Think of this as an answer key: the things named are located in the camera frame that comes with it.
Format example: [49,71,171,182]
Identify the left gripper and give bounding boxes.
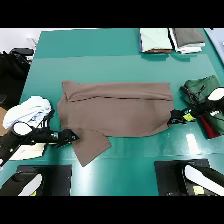
[49,128,81,148]

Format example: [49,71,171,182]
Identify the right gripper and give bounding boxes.
[167,108,197,126]

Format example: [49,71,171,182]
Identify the brown T-shirt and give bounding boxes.
[56,79,175,168]

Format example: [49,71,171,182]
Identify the red garment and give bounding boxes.
[199,115,221,140]

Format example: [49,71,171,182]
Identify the white folded garment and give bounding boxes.
[168,28,204,55]

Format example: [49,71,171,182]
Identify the grey folded garment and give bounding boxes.
[172,28,206,48]

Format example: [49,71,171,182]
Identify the pale green folded garment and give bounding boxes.
[138,28,174,54]

